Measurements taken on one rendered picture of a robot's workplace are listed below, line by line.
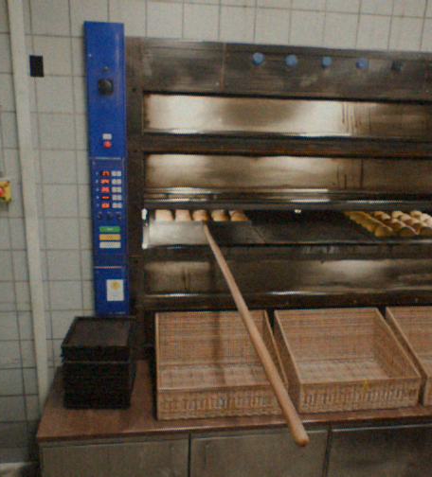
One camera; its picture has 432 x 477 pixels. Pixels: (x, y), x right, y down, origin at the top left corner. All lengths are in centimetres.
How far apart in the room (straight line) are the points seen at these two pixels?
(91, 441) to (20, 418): 73
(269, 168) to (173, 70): 61
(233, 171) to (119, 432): 123
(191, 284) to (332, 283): 71
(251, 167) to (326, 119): 40
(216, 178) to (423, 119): 102
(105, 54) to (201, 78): 41
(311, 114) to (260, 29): 44
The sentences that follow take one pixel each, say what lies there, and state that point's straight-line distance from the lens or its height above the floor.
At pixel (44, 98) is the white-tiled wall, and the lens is 230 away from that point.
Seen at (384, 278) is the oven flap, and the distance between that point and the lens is 272.
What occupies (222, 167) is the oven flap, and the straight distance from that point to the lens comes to 232.
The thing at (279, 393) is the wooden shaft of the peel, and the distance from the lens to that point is 128.
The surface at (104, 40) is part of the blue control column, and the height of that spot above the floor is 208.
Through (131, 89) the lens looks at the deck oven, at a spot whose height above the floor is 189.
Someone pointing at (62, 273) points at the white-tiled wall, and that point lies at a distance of 244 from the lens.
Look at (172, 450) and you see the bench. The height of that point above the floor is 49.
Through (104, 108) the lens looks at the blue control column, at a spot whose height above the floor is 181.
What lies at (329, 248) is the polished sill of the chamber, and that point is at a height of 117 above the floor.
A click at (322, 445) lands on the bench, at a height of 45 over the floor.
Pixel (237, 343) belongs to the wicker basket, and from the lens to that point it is 254.
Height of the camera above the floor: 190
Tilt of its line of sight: 17 degrees down
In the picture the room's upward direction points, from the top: 2 degrees clockwise
